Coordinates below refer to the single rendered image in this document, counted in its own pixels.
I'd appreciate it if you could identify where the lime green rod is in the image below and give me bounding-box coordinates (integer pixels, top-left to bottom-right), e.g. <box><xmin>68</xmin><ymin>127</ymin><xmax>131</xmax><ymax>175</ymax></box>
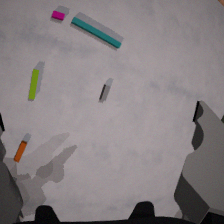
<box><xmin>29</xmin><ymin>69</ymin><xmax>39</xmax><ymax>99</ymax></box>

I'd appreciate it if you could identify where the magenta block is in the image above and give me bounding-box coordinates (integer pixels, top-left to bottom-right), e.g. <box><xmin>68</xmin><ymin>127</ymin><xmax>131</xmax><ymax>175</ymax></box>
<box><xmin>51</xmin><ymin>11</ymin><xmax>65</xmax><ymax>21</ymax></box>

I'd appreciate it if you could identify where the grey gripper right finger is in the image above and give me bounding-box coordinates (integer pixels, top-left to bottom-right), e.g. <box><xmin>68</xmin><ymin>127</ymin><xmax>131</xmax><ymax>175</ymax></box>
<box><xmin>174</xmin><ymin>101</ymin><xmax>224</xmax><ymax>224</ymax></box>

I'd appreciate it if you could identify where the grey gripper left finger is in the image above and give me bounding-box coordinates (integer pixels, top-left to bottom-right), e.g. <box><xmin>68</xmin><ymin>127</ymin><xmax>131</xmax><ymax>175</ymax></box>
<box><xmin>0</xmin><ymin>113</ymin><xmax>23</xmax><ymax>224</ymax></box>

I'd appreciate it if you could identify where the orange rectangular block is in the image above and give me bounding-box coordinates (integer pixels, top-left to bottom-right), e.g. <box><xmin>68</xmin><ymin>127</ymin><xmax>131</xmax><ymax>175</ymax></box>
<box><xmin>14</xmin><ymin>140</ymin><xmax>27</xmax><ymax>162</ymax></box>

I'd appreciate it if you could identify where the grey rod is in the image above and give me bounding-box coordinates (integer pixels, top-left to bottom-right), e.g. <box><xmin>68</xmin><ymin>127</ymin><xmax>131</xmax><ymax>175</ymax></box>
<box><xmin>99</xmin><ymin>84</ymin><xmax>111</xmax><ymax>101</ymax></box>

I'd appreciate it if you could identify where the turquoise rod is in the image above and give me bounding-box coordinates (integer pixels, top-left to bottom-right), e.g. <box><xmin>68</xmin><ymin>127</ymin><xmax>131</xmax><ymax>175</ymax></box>
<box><xmin>71</xmin><ymin>17</ymin><xmax>122</xmax><ymax>48</ymax></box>

